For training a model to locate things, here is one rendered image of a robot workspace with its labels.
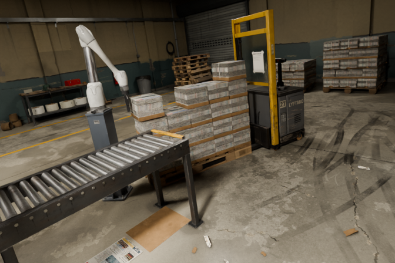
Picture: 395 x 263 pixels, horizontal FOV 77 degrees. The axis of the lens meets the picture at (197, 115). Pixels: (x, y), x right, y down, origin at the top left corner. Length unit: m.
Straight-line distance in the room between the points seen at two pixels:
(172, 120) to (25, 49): 6.78
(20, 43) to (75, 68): 1.60
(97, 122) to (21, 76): 6.36
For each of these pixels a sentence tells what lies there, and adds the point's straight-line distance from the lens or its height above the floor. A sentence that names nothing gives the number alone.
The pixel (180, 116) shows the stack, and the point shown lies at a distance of 2.86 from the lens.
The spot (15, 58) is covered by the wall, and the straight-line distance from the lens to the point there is 8.94.
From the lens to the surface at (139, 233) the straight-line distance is 2.46.
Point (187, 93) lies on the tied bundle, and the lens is 2.86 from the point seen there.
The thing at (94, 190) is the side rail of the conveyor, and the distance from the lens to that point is 1.67.
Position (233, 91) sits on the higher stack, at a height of 0.93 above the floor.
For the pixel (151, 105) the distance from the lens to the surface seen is 2.68.
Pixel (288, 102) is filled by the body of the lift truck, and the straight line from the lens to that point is 3.68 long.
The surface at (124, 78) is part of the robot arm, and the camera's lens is 2.74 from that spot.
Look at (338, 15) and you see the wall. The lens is 8.76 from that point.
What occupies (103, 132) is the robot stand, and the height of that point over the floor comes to 0.79.
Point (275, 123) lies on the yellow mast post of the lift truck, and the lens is 3.50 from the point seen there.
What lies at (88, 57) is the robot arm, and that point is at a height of 1.55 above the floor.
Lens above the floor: 1.49
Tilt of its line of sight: 15 degrees down
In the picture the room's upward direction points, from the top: 7 degrees counter-clockwise
